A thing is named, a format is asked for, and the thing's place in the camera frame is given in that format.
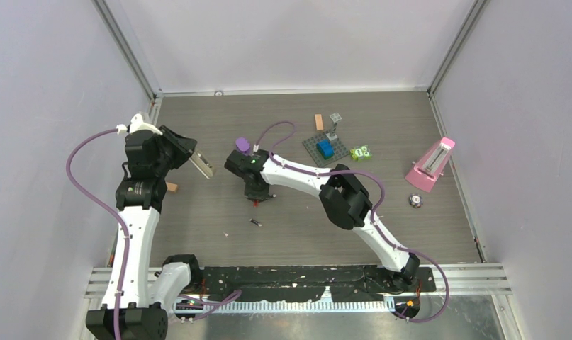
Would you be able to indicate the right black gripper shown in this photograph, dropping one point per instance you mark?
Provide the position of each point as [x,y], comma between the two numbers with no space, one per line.
[254,195]

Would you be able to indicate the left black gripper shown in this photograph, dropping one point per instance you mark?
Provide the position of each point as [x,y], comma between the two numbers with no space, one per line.
[183,146]

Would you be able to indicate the beige remote control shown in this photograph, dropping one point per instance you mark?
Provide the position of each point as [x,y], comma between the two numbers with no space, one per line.
[202,164]

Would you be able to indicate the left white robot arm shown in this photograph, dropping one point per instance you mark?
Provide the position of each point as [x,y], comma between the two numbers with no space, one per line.
[132,307]

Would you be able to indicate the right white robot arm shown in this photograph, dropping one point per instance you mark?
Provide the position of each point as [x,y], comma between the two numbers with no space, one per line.
[344,198]

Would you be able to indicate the black battery lower left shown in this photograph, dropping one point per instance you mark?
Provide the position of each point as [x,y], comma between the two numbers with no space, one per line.
[255,222]

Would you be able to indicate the purple plastic toy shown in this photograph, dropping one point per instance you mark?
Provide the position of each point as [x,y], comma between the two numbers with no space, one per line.
[243,145]

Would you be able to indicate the blue lego brick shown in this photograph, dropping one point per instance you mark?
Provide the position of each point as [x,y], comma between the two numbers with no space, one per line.
[325,149]

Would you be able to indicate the grey lego baseplate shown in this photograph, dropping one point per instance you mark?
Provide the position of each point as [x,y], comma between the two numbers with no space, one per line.
[341,150]

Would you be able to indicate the grey lego tower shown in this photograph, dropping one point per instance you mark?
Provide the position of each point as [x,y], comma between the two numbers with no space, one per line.
[331,133]

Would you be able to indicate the green owl toy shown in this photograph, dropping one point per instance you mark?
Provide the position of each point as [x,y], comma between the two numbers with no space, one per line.
[360,153]

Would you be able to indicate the small patterned ball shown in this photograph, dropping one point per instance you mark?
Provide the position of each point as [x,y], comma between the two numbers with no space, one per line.
[415,201]

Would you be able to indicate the pink metronome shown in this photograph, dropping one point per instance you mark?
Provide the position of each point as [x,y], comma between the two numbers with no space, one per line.
[426,171]

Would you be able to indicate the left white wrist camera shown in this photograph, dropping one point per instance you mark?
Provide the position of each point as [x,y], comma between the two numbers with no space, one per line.
[139,122]

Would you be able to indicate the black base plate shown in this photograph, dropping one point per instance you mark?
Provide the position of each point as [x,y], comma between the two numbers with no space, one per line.
[353,283]

